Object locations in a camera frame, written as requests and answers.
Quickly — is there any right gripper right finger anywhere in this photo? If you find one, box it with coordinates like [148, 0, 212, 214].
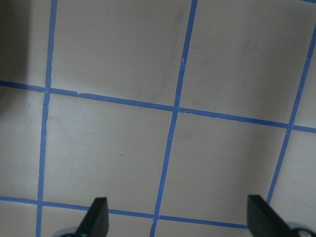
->
[247, 195, 293, 237]

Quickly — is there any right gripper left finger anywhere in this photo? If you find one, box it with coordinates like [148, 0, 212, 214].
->
[75, 197, 109, 237]

